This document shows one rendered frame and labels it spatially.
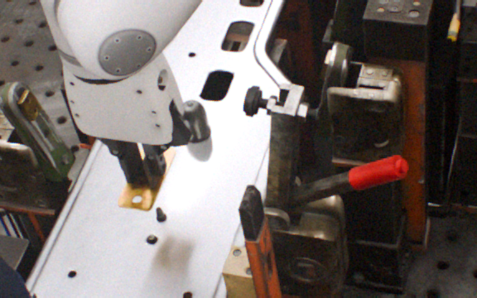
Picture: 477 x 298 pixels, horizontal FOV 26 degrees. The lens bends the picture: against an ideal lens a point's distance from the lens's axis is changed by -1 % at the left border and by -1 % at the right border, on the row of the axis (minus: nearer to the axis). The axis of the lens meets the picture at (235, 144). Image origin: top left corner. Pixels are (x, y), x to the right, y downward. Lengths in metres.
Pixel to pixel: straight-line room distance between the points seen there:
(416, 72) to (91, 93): 0.39
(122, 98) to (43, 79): 0.83
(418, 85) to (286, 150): 0.29
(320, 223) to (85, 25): 0.35
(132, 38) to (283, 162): 0.23
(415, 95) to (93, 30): 0.51
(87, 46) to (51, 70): 0.98
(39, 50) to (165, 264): 0.81
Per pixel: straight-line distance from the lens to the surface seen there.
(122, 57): 0.79
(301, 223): 1.02
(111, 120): 0.97
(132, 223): 1.12
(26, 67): 1.79
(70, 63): 0.90
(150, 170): 1.02
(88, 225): 1.13
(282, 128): 0.91
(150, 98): 0.93
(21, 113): 1.13
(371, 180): 0.95
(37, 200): 1.24
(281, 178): 0.96
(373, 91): 1.10
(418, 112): 1.21
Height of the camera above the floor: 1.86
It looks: 48 degrees down
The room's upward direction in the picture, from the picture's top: 12 degrees counter-clockwise
